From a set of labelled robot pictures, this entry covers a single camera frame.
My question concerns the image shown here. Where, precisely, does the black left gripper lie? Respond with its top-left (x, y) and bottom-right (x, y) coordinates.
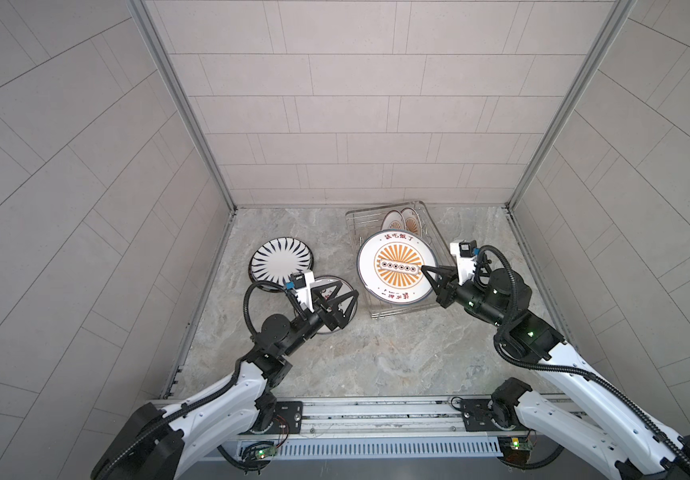
top-left (275, 283), bottom-right (354, 361)

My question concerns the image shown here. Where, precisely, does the large orange sunburst plate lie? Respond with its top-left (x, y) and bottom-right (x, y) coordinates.
top-left (356, 230), bottom-right (438, 306)

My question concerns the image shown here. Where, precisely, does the white blue leaf plate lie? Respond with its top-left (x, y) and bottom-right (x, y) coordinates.
top-left (248, 237), bottom-right (314, 293)

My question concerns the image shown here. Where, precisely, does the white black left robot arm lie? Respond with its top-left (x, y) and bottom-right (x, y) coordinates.
top-left (90, 274), bottom-right (359, 479)

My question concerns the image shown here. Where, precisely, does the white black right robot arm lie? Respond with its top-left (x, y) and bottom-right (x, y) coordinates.
top-left (421, 266), bottom-right (690, 479)

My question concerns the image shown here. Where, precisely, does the white plate orange sunburst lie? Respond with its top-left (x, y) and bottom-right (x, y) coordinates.
top-left (381, 210), bottom-right (406, 230)

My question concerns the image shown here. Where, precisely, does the left green circuit board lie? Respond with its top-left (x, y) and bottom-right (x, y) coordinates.
top-left (241, 441), bottom-right (278, 471)

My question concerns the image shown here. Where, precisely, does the green circuit board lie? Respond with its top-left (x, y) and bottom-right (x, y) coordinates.
top-left (497, 436), bottom-right (534, 465)
top-left (241, 441), bottom-right (278, 471)

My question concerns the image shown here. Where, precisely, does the white slotted vent strip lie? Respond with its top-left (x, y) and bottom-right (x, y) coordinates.
top-left (242, 436), bottom-right (502, 462)

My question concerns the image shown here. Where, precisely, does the right green circuit board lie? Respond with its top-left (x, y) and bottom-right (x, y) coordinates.
top-left (497, 436), bottom-right (534, 465)

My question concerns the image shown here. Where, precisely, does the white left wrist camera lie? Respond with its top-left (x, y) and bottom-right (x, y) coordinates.
top-left (284, 270), bottom-right (315, 312)

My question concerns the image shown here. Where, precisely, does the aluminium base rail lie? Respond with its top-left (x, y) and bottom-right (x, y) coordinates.
top-left (134, 392), bottom-right (628, 439)

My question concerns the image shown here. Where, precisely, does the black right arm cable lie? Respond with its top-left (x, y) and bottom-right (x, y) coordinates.
top-left (476, 244), bottom-right (690, 480)

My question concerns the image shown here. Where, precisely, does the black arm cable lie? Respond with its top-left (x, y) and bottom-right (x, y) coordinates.
top-left (476, 244), bottom-right (690, 480)
top-left (95, 278), bottom-right (304, 480)

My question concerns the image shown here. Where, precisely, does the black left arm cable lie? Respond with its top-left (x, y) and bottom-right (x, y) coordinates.
top-left (95, 278), bottom-right (304, 480)

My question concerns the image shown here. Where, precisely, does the aluminium corner post right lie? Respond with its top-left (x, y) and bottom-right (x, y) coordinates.
top-left (506, 0), bottom-right (637, 210)

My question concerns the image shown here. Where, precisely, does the aluminium corner post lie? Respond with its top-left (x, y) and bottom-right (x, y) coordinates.
top-left (506, 0), bottom-right (637, 210)
top-left (126, 0), bottom-right (237, 216)

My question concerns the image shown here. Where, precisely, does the aluminium corner post left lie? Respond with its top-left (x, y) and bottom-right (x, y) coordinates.
top-left (126, 0), bottom-right (237, 216)

